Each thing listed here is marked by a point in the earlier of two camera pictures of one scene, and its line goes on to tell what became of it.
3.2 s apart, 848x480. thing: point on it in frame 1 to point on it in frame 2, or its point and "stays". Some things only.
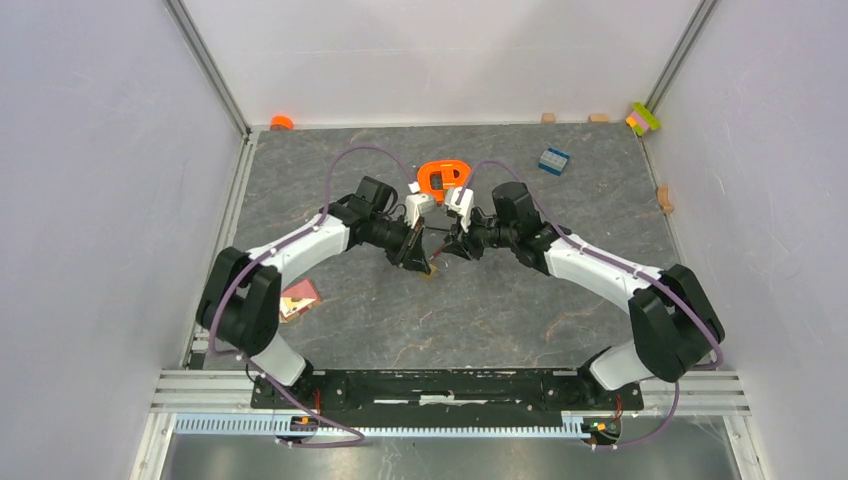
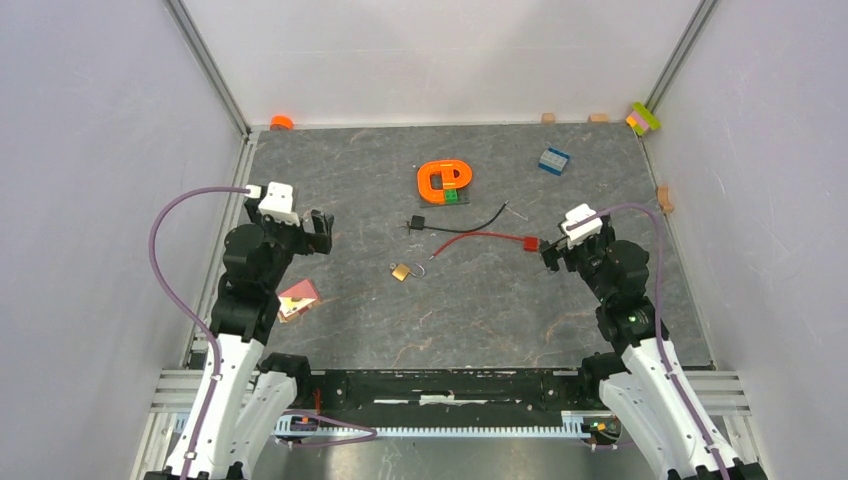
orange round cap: [281, 122] stays
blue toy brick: [553, 161] stays
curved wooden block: [663, 199] stays
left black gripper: [414, 257] to [320, 241]
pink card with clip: [297, 297] stays
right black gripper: [465, 248] to [551, 252]
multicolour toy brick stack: [641, 119] stays
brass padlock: [433, 268] to [401, 271]
